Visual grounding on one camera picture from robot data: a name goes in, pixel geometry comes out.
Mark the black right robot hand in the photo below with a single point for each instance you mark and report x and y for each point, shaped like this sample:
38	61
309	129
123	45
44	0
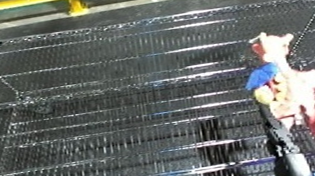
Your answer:
289	160

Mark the pink soft toy blue patch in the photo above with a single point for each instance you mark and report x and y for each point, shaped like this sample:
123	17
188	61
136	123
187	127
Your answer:
287	90

